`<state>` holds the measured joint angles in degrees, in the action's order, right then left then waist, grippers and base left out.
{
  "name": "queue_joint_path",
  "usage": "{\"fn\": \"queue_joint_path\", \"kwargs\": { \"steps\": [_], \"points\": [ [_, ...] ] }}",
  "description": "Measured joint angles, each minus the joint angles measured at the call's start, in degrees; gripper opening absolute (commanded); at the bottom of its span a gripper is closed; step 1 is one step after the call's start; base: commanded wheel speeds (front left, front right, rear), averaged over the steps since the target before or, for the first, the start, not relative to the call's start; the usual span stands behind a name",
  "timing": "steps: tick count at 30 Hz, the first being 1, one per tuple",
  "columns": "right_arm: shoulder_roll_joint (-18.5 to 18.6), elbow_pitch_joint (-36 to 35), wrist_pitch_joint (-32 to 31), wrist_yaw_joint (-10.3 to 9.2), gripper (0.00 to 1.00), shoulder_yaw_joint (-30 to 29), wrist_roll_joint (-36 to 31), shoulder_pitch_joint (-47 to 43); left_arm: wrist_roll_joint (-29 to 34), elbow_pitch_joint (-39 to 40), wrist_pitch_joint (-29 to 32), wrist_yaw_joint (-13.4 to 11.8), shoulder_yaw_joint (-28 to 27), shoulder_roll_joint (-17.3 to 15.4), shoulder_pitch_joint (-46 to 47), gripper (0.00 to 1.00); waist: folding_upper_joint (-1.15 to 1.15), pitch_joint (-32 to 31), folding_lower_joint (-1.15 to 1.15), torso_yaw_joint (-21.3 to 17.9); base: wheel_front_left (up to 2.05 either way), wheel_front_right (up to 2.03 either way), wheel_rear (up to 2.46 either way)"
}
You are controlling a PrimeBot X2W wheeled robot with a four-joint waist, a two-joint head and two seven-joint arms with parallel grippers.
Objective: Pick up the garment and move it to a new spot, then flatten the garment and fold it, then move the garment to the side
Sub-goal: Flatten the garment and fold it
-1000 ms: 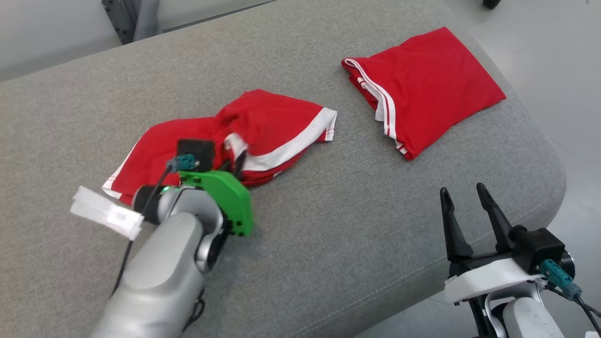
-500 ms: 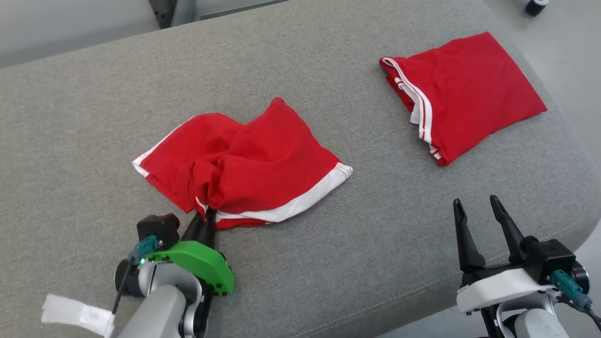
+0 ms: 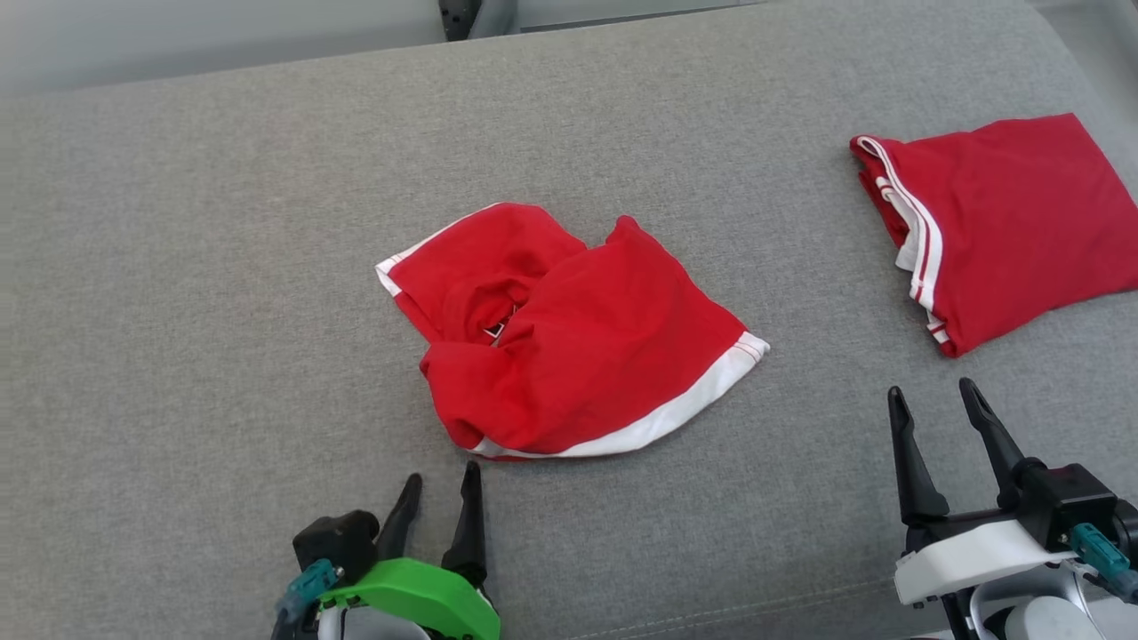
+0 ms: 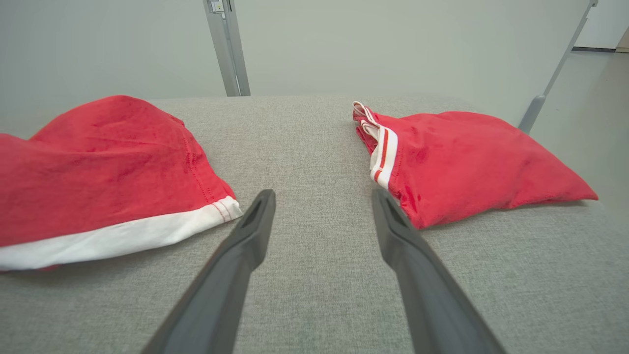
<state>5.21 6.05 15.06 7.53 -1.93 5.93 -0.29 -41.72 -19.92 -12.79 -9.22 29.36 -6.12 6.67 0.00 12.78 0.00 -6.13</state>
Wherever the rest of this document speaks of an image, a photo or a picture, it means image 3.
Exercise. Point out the red basketball jersey white sleeves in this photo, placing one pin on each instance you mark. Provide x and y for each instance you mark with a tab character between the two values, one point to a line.
1022	222

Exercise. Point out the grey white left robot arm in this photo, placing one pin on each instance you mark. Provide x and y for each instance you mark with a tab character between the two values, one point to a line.
373	624

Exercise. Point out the teal right camera connector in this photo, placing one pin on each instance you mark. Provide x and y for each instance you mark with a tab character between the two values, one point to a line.
1102	556

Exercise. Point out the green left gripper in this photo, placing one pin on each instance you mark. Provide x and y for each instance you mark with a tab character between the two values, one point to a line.
418	597

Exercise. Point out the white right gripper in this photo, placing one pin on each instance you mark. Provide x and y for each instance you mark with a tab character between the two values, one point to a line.
969	558

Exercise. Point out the red shorts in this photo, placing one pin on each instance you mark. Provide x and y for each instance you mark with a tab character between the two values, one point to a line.
605	347

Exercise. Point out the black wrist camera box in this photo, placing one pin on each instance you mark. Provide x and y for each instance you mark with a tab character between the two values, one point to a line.
1067	502
338	542

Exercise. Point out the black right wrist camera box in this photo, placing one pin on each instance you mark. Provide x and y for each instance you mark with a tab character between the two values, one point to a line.
1067	502

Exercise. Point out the teal left camera connector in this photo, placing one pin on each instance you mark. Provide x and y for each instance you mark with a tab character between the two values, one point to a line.
307	591

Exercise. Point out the teal camera connector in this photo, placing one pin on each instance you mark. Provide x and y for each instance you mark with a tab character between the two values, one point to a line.
1102	556
307	591

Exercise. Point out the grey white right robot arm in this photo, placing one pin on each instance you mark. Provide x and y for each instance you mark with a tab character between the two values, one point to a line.
1049	613

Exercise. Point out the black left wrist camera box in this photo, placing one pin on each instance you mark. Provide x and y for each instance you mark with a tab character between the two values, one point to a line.
338	542

